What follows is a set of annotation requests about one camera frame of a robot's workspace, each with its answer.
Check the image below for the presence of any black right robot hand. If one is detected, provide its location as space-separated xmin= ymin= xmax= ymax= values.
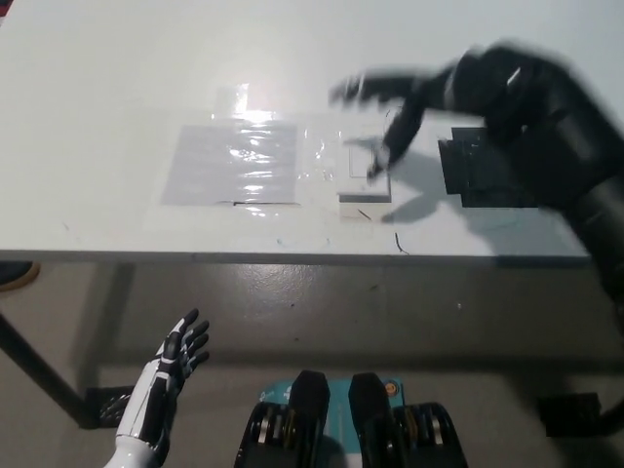
xmin=328 ymin=41 xmax=493 ymax=184

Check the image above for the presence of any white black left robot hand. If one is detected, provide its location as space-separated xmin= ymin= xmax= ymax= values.
xmin=115 ymin=307 xmax=212 ymax=448

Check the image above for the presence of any white rocker wall switch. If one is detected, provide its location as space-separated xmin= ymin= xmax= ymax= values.
xmin=336 ymin=137 xmax=394 ymax=205

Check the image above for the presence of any black table foot plate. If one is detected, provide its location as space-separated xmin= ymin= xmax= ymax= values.
xmin=84 ymin=385 xmax=136 ymax=431
xmin=536 ymin=391 xmax=604 ymax=438

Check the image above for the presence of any black tape patch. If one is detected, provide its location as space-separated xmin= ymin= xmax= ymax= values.
xmin=438 ymin=125 xmax=543 ymax=210

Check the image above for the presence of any black slanted table leg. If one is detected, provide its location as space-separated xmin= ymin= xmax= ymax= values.
xmin=0 ymin=310 xmax=92 ymax=429

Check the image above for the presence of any dark shoe with tan sole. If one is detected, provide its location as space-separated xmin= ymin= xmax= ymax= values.
xmin=0 ymin=260 xmax=41 ymax=294

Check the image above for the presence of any grey sheet under clear tape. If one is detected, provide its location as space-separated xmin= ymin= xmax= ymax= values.
xmin=160 ymin=124 xmax=299 ymax=206

